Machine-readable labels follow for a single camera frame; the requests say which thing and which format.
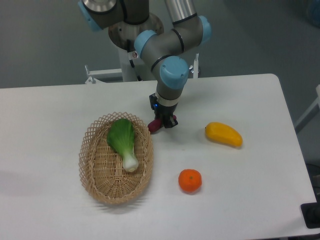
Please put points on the white frame at right edge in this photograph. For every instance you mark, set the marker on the white frame at right edge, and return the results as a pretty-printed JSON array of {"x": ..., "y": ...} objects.
[{"x": 309, "y": 113}]

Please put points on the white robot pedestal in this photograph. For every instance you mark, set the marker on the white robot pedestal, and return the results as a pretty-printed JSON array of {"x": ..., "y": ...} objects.
[{"x": 130, "y": 65}]

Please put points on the black device at table edge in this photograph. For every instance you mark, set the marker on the black device at table edge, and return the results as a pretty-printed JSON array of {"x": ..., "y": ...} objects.
[{"x": 311, "y": 214}]

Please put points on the orange mandarin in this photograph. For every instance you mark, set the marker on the orange mandarin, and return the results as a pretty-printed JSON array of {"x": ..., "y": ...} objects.
[{"x": 190, "y": 180}]

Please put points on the purple sweet potato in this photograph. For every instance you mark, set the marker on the purple sweet potato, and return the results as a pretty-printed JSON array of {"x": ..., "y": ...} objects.
[{"x": 155, "y": 125}]

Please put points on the woven wicker basket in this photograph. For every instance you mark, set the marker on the woven wicker basket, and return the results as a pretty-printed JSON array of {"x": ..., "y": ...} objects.
[{"x": 101, "y": 169}]

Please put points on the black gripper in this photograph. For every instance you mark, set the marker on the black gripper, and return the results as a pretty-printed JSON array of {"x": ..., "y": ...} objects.
[{"x": 164, "y": 107}]

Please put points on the green bok choy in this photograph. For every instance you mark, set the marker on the green bok choy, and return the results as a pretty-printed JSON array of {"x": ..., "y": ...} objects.
[{"x": 121, "y": 138}]

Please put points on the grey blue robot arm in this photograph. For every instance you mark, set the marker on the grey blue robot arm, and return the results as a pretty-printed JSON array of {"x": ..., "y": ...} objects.
[{"x": 159, "y": 52}]

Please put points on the yellow mango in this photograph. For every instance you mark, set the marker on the yellow mango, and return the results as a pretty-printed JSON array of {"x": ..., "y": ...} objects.
[{"x": 223, "y": 134}]

